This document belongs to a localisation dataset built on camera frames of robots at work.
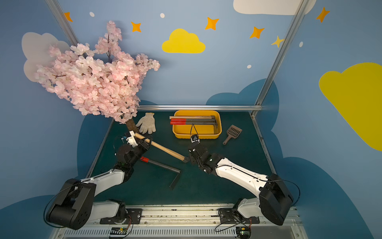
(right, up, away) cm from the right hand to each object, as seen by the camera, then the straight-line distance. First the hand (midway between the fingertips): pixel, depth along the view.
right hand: (197, 149), depth 84 cm
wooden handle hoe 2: (-22, +1, +2) cm, 22 cm away
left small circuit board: (-40, -39, -11) cm, 57 cm away
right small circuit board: (+23, -40, -11) cm, 48 cm away
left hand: (-27, +8, 0) cm, 28 cm away
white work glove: (-38, +16, +31) cm, 52 cm away
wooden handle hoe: (+8, +21, +31) cm, 38 cm away
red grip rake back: (+12, +18, +30) cm, 37 cm away
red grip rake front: (-20, -11, +4) cm, 23 cm away
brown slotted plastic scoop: (+29, +9, +27) cm, 40 cm away
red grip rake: (0, +16, +24) cm, 28 cm away
